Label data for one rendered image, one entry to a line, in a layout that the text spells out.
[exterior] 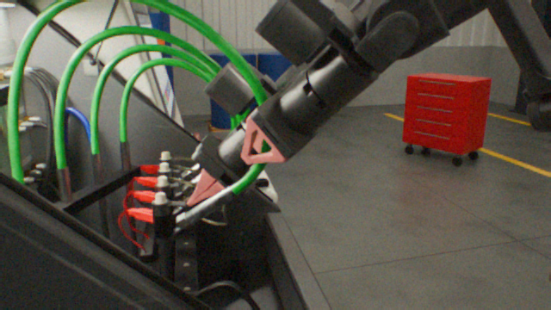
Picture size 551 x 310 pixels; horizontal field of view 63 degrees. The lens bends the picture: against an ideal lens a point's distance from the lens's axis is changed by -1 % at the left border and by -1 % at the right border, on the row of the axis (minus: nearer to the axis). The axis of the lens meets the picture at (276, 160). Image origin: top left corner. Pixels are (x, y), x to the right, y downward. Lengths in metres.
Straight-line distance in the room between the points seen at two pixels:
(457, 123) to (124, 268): 4.51
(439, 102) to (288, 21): 4.43
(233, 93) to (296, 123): 0.16
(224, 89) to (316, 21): 0.22
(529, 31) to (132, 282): 0.78
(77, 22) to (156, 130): 0.27
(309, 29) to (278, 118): 0.11
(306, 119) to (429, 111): 4.44
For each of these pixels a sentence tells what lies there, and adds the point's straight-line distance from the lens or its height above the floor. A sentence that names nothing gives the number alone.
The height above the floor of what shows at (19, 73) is 1.32.
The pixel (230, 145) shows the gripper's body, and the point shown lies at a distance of 0.65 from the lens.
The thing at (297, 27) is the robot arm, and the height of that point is 1.38.
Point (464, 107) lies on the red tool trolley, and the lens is 4.72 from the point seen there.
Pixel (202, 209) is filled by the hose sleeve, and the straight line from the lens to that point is 0.61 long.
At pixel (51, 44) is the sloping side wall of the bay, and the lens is 1.03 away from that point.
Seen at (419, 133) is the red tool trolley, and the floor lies 0.28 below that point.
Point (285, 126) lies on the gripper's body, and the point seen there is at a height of 1.28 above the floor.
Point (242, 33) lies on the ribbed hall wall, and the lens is 7.27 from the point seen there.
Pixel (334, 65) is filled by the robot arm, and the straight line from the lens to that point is 0.45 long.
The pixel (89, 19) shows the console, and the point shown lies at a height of 1.40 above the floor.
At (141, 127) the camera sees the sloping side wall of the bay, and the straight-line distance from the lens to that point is 1.02.
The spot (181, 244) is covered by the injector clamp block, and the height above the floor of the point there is 0.98.
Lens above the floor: 1.39
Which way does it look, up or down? 17 degrees down
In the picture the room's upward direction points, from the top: straight up
